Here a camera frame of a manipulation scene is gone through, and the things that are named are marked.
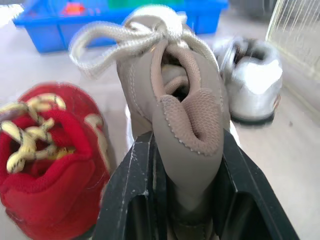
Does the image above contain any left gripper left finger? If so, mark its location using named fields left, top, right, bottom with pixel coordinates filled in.
left=92, top=130, right=168, bottom=240

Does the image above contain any blue plastic compartment tray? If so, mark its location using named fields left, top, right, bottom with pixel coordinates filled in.
left=12, top=0, right=230, bottom=54

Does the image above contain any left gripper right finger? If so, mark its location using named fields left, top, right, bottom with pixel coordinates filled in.
left=212, top=129, right=301, bottom=240

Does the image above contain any red shoe with yellow laces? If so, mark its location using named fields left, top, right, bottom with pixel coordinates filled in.
left=0, top=82, right=112, bottom=238

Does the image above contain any white wire basket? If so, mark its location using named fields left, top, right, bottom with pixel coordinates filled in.
left=265, top=0, right=320, bottom=76

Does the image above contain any beige lace-up shoe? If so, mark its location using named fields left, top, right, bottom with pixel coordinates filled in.
left=68, top=4, right=231, bottom=240

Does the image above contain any silver grey shoe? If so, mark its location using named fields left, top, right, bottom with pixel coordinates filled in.
left=212, top=36, right=284, bottom=124

